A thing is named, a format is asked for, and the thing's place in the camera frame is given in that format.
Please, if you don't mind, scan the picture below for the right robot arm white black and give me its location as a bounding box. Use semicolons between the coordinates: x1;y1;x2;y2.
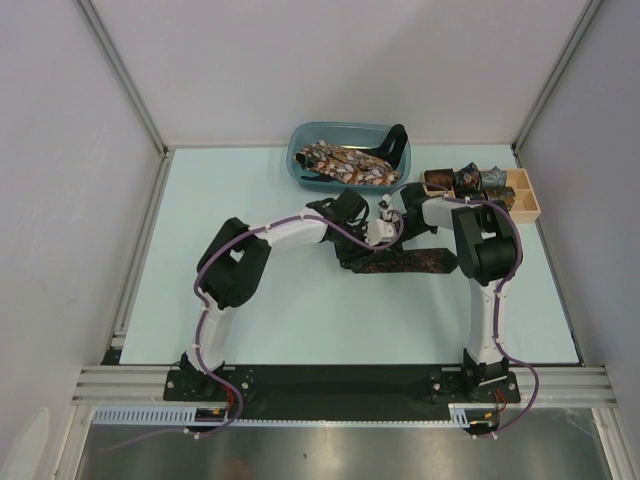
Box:
365;182;523;401

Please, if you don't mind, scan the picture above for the purple cable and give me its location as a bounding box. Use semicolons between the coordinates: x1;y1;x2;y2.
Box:
99;207;406;451
394;182;540;441

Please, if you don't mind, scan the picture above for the wooden compartment tray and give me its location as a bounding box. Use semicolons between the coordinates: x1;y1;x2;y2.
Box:
419;168;541;223

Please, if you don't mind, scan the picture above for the blue plastic basin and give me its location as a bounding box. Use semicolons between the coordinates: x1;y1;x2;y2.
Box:
286;122;411;193

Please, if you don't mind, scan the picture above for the white cable duct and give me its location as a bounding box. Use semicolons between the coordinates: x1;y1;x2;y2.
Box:
93;406;491;428

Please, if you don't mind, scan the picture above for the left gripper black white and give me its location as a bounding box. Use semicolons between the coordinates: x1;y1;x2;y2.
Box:
334;222;378;272

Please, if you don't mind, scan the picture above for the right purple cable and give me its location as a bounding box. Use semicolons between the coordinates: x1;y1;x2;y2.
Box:
394;182;540;441

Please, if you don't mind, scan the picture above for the black strap in basin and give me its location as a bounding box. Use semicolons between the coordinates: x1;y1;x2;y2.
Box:
374;123;409;174

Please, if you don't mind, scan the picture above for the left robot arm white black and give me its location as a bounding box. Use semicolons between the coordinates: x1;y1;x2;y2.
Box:
179;189;404;400

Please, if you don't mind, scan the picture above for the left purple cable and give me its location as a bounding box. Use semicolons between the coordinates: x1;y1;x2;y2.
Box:
99;207;406;451

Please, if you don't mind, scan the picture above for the rolled brown blue tie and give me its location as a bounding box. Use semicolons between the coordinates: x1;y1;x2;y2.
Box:
484;186;516;211

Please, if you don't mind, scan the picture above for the pile of patterned ties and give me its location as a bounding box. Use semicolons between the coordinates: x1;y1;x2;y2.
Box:
293;140;402;187

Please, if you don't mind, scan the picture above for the rolled dark blue tie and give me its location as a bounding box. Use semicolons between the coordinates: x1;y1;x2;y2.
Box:
452;162;481;193

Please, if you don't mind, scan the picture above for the aluminium frame rail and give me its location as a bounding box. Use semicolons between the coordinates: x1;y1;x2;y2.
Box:
71;366;617;408

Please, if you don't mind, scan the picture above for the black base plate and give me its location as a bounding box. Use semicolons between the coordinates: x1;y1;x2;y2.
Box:
163;364;521;422

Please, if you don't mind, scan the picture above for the dark orange floral tie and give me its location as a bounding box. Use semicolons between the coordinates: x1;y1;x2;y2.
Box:
339;248;458;274

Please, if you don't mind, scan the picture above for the rolled grey tie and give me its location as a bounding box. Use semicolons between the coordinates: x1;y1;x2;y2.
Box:
480;166;508;190

